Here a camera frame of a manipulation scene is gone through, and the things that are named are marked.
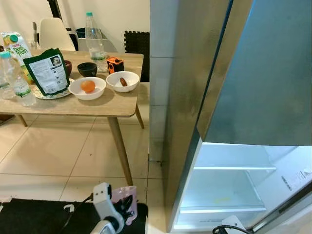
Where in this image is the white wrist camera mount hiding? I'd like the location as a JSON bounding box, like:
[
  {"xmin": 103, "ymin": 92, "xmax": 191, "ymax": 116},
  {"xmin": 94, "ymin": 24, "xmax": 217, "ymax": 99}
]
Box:
[
  {"xmin": 92, "ymin": 182, "xmax": 125, "ymax": 231},
  {"xmin": 220, "ymin": 215, "xmax": 248, "ymax": 234}
]

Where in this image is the green snack bag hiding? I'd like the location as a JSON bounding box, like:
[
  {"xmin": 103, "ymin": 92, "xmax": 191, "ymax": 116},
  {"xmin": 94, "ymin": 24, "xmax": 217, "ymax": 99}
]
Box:
[{"xmin": 23, "ymin": 48, "xmax": 71, "ymax": 97}]

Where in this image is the wooden dining table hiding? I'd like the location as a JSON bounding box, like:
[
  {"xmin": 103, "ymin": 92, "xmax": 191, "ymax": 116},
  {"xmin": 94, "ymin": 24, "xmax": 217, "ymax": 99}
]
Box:
[{"xmin": 0, "ymin": 50, "xmax": 145, "ymax": 186}]

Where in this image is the orange fruit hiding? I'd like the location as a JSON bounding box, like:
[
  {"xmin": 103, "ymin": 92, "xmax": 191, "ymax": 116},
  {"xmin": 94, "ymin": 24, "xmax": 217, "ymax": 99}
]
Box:
[{"xmin": 80, "ymin": 80, "xmax": 96, "ymax": 93}]

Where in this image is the tall clear water bottle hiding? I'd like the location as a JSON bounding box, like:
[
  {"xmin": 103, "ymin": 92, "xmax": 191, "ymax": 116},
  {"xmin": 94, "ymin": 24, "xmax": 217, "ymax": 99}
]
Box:
[{"xmin": 84, "ymin": 12, "xmax": 108, "ymax": 74}]

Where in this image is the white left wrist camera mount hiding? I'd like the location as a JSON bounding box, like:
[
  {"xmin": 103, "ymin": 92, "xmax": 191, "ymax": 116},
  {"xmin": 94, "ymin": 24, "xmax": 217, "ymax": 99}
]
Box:
[{"xmin": 92, "ymin": 182, "xmax": 125, "ymax": 231}]

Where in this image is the black foam puzzle tile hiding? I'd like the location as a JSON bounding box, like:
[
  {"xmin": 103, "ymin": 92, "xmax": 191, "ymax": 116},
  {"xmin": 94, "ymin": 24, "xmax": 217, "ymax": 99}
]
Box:
[{"xmin": 123, "ymin": 31, "xmax": 151, "ymax": 83}]

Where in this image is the pink plastic measuring cup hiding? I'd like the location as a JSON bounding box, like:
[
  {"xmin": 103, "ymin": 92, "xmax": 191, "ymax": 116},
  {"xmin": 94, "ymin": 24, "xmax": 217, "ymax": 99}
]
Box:
[{"xmin": 110, "ymin": 185, "xmax": 138, "ymax": 226}]

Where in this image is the black floor mat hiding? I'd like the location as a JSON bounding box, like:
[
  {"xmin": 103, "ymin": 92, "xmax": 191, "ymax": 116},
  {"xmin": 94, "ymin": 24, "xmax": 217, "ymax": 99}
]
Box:
[{"xmin": 0, "ymin": 197, "xmax": 148, "ymax": 234}]

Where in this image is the orange black device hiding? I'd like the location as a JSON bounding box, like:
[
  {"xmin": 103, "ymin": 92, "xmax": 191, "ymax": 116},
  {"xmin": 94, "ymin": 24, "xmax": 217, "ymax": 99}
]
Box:
[{"xmin": 107, "ymin": 57, "xmax": 125, "ymax": 74}]

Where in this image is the dark red bowl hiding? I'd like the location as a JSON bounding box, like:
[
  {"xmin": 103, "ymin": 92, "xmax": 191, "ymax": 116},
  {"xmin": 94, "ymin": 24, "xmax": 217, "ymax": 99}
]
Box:
[{"xmin": 63, "ymin": 59, "xmax": 73, "ymax": 76}]

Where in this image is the white plastic chair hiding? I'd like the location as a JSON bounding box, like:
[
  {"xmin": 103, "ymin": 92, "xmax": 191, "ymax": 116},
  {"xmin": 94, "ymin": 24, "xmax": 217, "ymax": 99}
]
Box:
[{"xmin": 38, "ymin": 18, "xmax": 77, "ymax": 52}]

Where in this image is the steel fridge freezer door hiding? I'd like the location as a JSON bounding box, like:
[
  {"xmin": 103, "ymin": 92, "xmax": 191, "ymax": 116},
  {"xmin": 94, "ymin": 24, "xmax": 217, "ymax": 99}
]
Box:
[{"xmin": 196, "ymin": 0, "xmax": 312, "ymax": 147}]

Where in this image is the small clear water bottle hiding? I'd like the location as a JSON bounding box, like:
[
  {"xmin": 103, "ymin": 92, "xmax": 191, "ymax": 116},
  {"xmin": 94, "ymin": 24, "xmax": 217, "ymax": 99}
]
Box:
[
  {"xmin": 0, "ymin": 68, "xmax": 13, "ymax": 101},
  {"xmin": 0, "ymin": 51, "xmax": 37, "ymax": 108}
]

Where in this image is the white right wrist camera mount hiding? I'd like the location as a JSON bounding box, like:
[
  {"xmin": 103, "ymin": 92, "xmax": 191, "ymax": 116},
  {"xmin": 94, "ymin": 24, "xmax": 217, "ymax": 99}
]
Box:
[{"xmin": 220, "ymin": 215, "xmax": 248, "ymax": 234}]

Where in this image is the black tripod stand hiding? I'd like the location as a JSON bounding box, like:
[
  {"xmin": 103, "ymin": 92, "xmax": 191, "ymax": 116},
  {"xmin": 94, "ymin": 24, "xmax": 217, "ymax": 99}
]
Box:
[{"xmin": 46, "ymin": 0, "xmax": 62, "ymax": 20}]

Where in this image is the white ceramic bowl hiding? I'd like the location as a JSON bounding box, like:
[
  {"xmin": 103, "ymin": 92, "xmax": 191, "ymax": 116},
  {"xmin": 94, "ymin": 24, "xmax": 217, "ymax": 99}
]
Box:
[
  {"xmin": 68, "ymin": 77, "xmax": 107, "ymax": 101},
  {"xmin": 106, "ymin": 71, "xmax": 140, "ymax": 93}
]

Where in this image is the black bowl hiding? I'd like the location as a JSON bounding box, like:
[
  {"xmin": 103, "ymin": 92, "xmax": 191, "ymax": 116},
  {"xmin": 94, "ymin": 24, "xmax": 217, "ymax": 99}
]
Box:
[{"xmin": 77, "ymin": 62, "xmax": 98, "ymax": 78}]

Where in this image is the woven round plate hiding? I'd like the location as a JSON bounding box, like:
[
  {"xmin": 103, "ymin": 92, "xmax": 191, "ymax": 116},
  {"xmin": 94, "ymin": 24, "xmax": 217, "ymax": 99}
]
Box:
[{"xmin": 30, "ymin": 78, "xmax": 75, "ymax": 100}]

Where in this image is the glass fridge shelf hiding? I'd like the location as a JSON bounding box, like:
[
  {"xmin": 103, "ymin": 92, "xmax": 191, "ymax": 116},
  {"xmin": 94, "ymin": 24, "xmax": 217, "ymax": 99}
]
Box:
[
  {"xmin": 193, "ymin": 144, "xmax": 277, "ymax": 172},
  {"xmin": 179, "ymin": 171, "xmax": 268, "ymax": 214}
]

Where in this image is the green white juice carton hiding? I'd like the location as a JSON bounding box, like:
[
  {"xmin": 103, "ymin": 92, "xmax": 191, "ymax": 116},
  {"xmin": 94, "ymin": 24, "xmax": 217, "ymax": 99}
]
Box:
[{"xmin": 0, "ymin": 32, "xmax": 34, "ymax": 83}]

